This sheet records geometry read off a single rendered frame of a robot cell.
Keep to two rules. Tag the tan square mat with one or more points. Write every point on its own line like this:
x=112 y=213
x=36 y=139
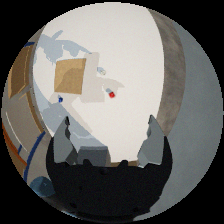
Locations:
x=69 y=76

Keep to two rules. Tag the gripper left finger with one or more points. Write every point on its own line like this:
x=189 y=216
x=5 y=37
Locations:
x=61 y=153

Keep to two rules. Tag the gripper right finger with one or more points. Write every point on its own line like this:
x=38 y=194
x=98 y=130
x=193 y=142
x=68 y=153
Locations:
x=155 y=155

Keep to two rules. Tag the red die with white pips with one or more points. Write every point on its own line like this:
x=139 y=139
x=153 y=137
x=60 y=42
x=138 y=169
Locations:
x=111 y=95

